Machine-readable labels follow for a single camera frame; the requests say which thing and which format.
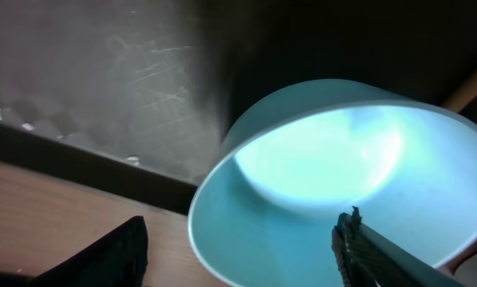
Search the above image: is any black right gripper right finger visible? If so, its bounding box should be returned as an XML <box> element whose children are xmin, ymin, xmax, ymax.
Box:
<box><xmin>332</xmin><ymin>206</ymin><xmax>463</xmax><ymax>287</ymax></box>

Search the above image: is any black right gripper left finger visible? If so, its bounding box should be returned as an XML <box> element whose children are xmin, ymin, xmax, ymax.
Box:
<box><xmin>28</xmin><ymin>216</ymin><xmax>148</xmax><ymax>287</ymax></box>

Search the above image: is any light blue bowl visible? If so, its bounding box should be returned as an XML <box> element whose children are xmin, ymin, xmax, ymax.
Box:
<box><xmin>188</xmin><ymin>79</ymin><xmax>477</xmax><ymax>286</ymax></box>

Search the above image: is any wooden chopstick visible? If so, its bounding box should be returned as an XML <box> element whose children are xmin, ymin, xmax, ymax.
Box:
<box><xmin>442</xmin><ymin>69</ymin><xmax>477</xmax><ymax>113</ymax></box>

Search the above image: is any brown serving tray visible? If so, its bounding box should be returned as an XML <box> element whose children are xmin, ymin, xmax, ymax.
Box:
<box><xmin>0</xmin><ymin>0</ymin><xmax>477</xmax><ymax>214</ymax></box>

